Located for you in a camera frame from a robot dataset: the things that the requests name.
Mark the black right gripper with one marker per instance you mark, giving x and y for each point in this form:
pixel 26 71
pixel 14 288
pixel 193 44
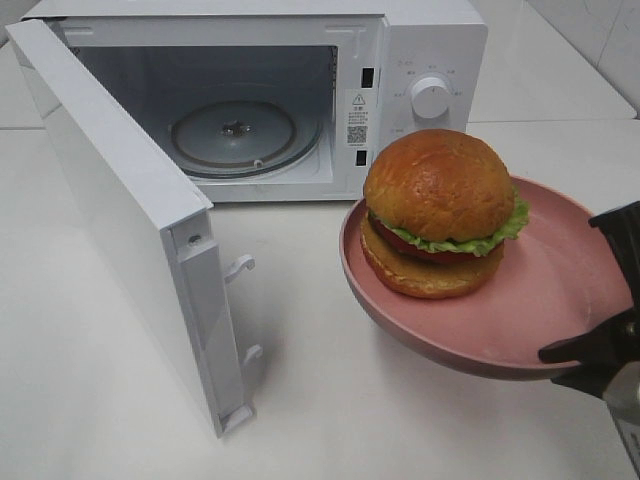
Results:
pixel 608 355

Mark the pink round plate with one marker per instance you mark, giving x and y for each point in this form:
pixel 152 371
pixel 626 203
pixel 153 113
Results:
pixel 557 280

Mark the toy hamburger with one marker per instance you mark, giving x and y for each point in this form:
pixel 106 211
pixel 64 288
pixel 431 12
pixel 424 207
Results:
pixel 440 205

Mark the white microwave door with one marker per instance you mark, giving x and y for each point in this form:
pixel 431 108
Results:
pixel 148 219

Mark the upper white round knob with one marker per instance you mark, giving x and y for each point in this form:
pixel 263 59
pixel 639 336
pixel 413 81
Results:
pixel 429 97

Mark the white warning label sticker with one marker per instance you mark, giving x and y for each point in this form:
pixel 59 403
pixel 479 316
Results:
pixel 357 115

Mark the white microwave oven body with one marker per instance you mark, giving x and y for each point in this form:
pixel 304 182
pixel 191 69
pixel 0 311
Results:
pixel 162 59

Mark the glass microwave turntable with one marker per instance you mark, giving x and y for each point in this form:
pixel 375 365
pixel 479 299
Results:
pixel 246 130

